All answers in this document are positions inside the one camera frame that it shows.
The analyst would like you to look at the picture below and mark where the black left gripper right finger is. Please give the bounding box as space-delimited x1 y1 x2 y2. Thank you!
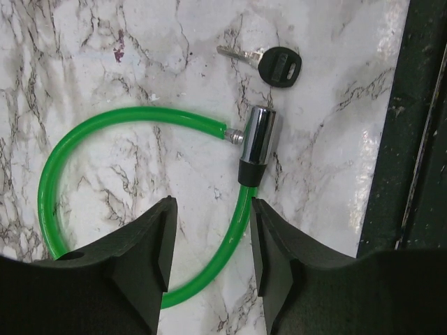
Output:
250 199 446 334

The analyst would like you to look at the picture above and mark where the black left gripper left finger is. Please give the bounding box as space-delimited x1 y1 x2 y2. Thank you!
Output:
1 197 177 334

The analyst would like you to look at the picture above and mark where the black metal base rail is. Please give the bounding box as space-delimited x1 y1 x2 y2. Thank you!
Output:
357 1 446 257

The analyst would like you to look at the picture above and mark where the black head key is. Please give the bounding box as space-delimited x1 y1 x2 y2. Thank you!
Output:
217 45 302 89

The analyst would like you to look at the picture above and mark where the green cable lock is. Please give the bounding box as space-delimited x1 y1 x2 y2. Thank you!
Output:
37 105 279 309

